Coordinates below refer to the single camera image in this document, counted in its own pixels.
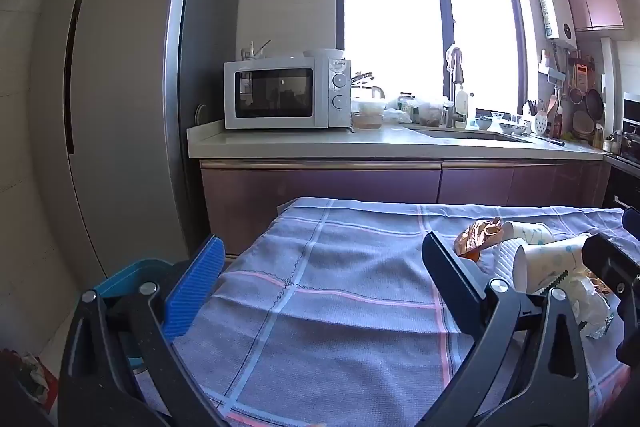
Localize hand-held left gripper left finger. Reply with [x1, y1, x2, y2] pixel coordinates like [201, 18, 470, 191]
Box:
[57, 234, 231, 427]

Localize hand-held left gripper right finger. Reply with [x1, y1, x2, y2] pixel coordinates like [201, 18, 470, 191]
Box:
[421, 231, 593, 427]

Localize gold snack wrapper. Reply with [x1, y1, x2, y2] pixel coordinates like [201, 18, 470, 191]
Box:
[454, 217, 502, 258]

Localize patterned paper cup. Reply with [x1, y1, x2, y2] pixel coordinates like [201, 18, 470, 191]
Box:
[501, 221, 556, 248]
[513, 233, 593, 295]

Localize blue plastic bin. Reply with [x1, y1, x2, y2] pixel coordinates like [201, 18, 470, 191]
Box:
[95, 259, 173, 370]

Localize crumpled clear plastic wrap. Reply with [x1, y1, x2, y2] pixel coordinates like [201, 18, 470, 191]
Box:
[552, 277, 613, 340]

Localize white ribbed paper liner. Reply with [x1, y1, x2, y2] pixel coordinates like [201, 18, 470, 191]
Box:
[492, 239, 523, 280]

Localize built-in oven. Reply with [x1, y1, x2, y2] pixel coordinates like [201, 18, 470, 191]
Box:
[620, 92, 640, 168]

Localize dark frying pan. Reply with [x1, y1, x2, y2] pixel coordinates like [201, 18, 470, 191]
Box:
[585, 89, 605, 120]

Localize plaid tablecloth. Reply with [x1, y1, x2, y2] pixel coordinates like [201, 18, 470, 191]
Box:
[135, 197, 640, 427]

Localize kitchen sink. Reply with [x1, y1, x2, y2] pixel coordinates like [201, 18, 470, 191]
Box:
[415, 127, 533, 144]

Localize kitchen counter purple cabinets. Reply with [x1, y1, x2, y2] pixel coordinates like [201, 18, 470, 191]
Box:
[187, 119, 613, 258]

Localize white soap bottle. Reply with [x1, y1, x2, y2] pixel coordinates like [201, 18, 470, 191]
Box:
[454, 89, 475, 128]

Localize plastic food container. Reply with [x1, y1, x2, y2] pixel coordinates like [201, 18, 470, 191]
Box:
[351, 99, 386, 130]

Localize metal faucet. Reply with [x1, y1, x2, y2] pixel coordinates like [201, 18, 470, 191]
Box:
[445, 47, 467, 128]

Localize grey refrigerator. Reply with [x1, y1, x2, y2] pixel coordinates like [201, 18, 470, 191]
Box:
[27, 0, 244, 275]

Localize glass kettle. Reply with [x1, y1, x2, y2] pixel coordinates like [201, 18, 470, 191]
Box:
[351, 72, 386, 104]

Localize white microwave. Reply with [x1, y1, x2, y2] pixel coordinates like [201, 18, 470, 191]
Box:
[223, 55, 352, 130]

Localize white water heater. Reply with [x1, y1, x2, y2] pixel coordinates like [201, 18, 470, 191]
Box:
[536, 0, 577, 42]

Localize kitchen window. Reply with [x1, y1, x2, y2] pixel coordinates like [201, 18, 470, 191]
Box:
[334, 0, 531, 118]

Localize wall utensil rack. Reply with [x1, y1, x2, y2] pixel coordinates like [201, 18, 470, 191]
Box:
[537, 49, 606, 142]

